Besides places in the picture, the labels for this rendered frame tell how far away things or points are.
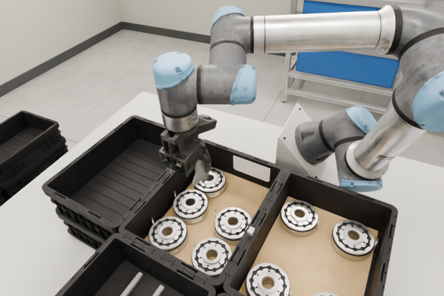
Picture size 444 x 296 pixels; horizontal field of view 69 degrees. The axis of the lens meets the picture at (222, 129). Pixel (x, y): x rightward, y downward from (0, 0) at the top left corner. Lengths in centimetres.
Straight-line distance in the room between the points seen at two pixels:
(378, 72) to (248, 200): 182
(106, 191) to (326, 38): 80
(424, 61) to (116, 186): 90
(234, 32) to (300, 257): 58
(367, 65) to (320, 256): 188
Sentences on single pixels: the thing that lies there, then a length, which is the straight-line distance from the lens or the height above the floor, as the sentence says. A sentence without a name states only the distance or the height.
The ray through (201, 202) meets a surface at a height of 86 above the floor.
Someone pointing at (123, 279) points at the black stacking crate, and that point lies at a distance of 92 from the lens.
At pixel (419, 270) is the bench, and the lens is 116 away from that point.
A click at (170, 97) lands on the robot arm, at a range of 61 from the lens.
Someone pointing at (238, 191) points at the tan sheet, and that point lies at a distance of 103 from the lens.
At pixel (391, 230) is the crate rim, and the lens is 91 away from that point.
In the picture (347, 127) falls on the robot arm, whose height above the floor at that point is 100.
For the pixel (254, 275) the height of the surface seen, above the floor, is 86.
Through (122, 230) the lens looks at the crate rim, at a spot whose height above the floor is 93.
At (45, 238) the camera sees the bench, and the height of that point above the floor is 70.
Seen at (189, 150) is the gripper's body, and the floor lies 113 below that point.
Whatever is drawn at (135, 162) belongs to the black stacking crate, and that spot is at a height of 83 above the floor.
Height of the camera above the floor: 162
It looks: 39 degrees down
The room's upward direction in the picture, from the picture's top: 3 degrees counter-clockwise
